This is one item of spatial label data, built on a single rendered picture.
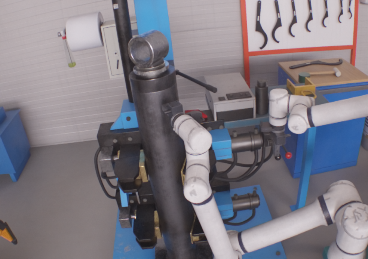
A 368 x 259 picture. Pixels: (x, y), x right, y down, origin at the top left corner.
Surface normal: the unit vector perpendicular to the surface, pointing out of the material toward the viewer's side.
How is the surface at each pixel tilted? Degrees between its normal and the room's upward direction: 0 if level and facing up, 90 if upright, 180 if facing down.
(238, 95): 0
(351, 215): 9
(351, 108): 65
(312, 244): 0
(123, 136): 90
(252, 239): 49
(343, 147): 90
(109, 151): 0
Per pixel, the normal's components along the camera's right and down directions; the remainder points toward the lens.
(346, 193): -0.38, -0.82
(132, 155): -0.11, -0.87
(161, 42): 0.72, -0.22
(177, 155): 0.69, 0.29
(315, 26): 0.07, 0.47
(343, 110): -0.55, 0.04
